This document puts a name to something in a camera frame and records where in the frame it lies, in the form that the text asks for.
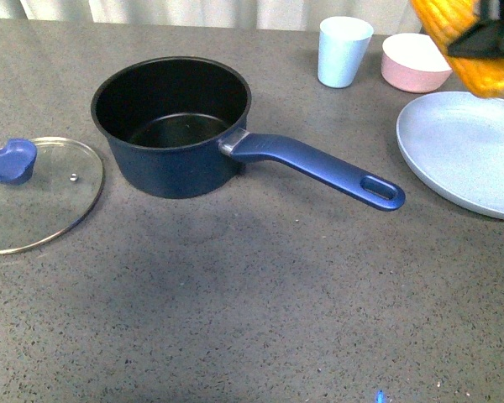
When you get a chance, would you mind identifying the light blue cup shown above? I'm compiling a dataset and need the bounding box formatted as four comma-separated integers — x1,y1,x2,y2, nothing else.
318,16,374,88

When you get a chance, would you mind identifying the light blue plate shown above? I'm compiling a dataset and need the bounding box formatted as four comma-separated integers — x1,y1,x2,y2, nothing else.
396,92,504,220

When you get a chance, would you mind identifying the dark blue saucepan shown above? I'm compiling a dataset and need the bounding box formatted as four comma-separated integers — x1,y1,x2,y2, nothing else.
91,56,406,212

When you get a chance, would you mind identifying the yellow corn cob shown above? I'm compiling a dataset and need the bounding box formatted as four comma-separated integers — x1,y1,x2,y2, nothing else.
411,1,504,98

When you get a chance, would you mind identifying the white pleated curtain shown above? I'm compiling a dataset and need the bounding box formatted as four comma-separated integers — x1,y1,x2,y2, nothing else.
0,0,422,34

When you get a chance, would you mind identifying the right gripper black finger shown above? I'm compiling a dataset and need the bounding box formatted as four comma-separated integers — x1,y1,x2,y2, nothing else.
447,19,504,59

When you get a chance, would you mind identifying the pink bowl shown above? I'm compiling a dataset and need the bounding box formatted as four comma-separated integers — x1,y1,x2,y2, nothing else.
381,33,453,93

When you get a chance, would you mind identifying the glass lid with blue knob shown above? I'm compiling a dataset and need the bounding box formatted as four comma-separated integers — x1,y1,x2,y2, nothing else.
0,137,104,254

